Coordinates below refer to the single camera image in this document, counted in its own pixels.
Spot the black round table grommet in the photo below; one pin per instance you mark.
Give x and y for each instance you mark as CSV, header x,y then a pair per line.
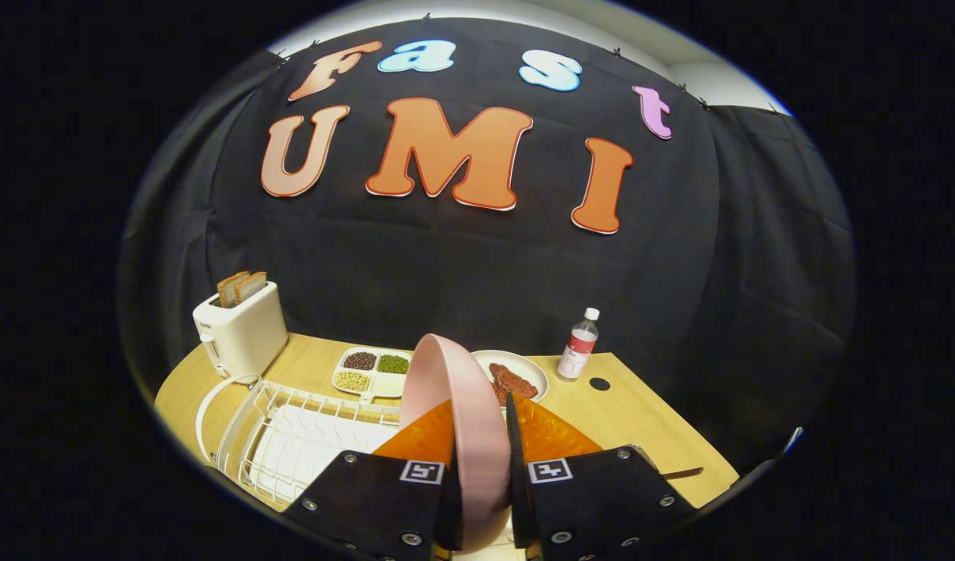
x,y
600,383

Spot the dark red beans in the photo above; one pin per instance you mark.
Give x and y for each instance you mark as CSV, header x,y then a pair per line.
x,y
359,360

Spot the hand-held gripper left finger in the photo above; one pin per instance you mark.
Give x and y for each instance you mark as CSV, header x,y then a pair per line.
x,y
384,499

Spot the plastic bottle with red label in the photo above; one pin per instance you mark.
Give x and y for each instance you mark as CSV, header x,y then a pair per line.
x,y
577,351

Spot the green beans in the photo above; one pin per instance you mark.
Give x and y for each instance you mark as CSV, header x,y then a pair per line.
x,y
393,364

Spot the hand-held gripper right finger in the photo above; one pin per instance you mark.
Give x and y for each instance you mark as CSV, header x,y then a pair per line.
x,y
602,499

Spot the raw red meat slices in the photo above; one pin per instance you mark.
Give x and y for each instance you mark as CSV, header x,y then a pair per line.
x,y
516,383

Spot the yellow beans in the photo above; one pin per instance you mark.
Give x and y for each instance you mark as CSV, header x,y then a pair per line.
x,y
353,381

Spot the white toaster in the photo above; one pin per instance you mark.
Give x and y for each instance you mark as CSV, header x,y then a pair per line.
x,y
248,335

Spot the white divided dish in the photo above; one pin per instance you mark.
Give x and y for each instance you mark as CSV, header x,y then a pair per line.
x,y
392,386

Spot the white round plate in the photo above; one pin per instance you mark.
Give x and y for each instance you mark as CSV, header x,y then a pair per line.
x,y
516,358

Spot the toast slice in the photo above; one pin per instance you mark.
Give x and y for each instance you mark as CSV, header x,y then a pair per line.
x,y
251,287
230,290

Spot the pink plate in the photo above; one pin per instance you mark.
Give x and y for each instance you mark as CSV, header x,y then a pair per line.
x,y
477,467

